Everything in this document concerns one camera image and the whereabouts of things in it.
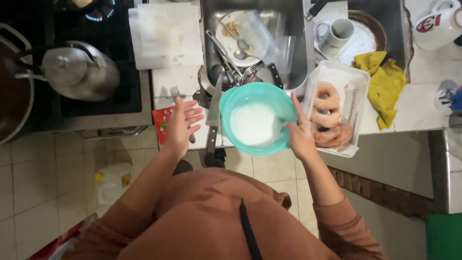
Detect person's right hand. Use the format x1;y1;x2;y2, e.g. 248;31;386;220
282;92;319;162

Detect person's left hand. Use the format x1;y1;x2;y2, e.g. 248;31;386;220
164;97;205;159

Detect teal plastic bowl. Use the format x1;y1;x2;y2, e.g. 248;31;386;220
218;82;298;156

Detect red printed packet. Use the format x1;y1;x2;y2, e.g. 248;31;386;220
152;106;177;146

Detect glazed doughnut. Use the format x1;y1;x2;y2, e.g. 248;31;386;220
315;122;354;149
310;106;342;128
313;81;341;110
311;122;342;143

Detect silver fork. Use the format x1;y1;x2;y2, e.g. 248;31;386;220
170;86;196;144

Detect person's black shoe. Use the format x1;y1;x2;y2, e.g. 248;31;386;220
204;148;227;169
172;159;194;177

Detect large kitchen knife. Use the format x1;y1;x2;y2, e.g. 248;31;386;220
205;74;224;155

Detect white glaze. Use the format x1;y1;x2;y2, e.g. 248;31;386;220
230;102;284;146

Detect black gas stove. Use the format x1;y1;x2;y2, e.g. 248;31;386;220
0;0;154;133

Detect dark metal ladle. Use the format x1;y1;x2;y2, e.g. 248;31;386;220
210;64;232;91

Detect white plastic tub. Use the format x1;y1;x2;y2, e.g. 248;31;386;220
302;60;372;159

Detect fork in sink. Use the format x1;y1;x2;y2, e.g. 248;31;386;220
241;63;259;84

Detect white jug with yellow cap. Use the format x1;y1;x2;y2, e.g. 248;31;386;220
94;162;134;207

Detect metal tongs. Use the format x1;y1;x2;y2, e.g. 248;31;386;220
205;30;244;78

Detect white paper towel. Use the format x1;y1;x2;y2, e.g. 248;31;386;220
128;2;205;71

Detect stainless steel sink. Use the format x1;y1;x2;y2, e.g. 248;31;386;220
199;0;414;94

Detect person's brown sweater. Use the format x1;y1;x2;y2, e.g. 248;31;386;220
61;168;390;260

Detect yellow cloth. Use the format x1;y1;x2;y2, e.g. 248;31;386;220
350;51;407;131

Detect dirty white plate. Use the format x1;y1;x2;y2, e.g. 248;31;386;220
215;10;265;68

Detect long silver spoon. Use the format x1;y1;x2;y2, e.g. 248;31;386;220
213;16;250;51

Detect clear plastic container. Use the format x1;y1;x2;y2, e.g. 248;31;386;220
235;10;282;66

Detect plain white mug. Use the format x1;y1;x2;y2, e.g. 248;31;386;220
315;18;355;48

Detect silver metal kettle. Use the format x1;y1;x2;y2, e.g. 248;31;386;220
14;40;121;102

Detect round brown-rimmed tray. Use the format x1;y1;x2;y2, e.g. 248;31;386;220
313;10;388;68

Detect white mug with blue print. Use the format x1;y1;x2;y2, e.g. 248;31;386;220
433;86;462;116

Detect white mug with red print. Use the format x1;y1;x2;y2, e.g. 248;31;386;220
412;0;462;51

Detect red and white bag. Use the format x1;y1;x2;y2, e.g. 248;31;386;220
27;213;98;260

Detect large dark frying pan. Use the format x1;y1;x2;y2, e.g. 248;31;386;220
0;23;35;146

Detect green plastic object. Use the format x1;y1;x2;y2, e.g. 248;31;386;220
425;213;462;260

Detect black-handled knife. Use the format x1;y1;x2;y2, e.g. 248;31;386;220
266;63;284;90

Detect black cord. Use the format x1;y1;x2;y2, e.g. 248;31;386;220
239;198;263;260

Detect black pan handle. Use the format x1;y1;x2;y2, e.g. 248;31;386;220
305;0;329;22

